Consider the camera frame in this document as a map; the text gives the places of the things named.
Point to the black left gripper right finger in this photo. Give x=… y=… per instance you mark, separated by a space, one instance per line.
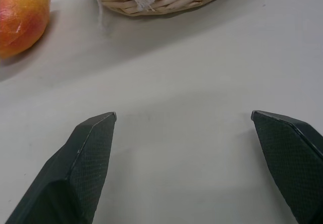
x=290 y=163

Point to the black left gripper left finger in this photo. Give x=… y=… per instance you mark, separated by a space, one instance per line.
x=75 y=173

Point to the orange yellow mango fruit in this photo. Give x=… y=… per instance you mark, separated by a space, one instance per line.
x=21 y=17

